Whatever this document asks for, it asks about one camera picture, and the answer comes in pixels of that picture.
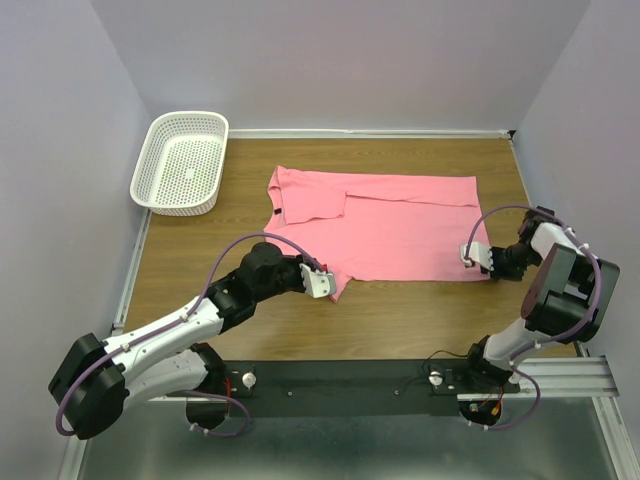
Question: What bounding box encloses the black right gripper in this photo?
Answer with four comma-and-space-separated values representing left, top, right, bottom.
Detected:
479, 243, 542, 283

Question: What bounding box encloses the pink t shirt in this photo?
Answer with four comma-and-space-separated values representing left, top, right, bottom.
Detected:
264, 166, 489, 291

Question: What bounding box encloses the white perforated plastic basket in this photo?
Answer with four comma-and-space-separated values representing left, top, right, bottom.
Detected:
130, 111, 229, 217

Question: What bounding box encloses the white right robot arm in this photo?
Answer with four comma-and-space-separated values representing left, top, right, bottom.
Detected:
459, 205, 620, 392

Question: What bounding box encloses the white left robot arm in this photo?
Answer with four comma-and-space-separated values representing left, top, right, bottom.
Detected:
48, 235, 337, 440

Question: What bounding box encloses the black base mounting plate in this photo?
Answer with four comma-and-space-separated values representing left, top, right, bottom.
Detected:
194, 358, 519, 418

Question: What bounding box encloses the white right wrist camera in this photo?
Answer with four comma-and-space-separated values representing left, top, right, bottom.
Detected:
459, 241, 494, 273

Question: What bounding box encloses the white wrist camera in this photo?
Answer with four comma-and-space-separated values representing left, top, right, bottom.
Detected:
300, 264, 337, 299
459, 241, 494, 273

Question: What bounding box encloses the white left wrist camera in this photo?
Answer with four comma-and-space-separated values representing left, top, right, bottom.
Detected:
300, 264, 337, 299

